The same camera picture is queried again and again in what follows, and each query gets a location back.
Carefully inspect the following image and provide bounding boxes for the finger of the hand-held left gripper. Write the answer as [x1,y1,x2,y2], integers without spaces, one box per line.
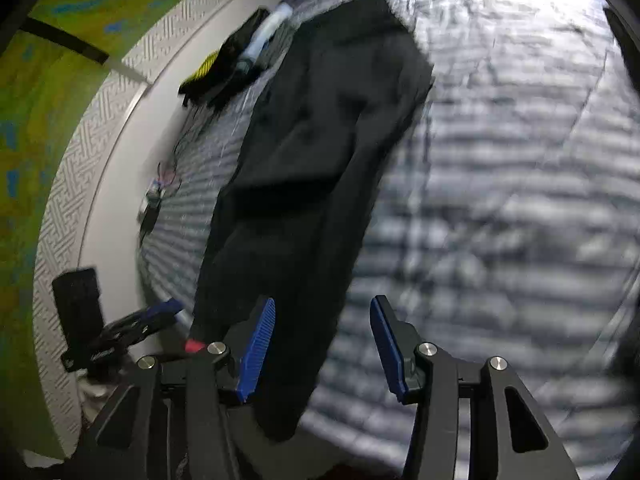
[92,314,177,361]
[102,298,185,340]

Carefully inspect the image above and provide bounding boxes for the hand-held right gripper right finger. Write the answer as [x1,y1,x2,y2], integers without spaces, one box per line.
[369,294,581,480]

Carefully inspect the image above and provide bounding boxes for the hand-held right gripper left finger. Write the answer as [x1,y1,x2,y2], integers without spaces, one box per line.
[75,296,277,480]

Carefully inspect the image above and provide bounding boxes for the black pants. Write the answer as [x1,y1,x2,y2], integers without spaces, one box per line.
[191,0,435,443]

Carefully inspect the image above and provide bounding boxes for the white patterned headboard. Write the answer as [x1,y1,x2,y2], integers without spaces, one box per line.
[32,0,312,461]

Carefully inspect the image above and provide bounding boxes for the striped quilt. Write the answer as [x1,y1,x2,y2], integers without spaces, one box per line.
[137,0,640,480]

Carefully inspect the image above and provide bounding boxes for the black garment with yellow print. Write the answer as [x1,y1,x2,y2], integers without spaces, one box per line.
[178,7,271,107]

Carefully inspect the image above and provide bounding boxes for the grey folded garment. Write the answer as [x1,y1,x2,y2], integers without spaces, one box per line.
[252,27,296,80]

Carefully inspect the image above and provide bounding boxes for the light blue folded garment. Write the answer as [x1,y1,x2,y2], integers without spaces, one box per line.
[239,2,294,69]

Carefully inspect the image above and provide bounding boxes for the small charger with cables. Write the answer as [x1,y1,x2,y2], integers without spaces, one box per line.
[138,105,202,235]

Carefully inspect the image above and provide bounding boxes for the black wall strip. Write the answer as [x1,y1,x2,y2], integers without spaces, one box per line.
[25,16,110,65]

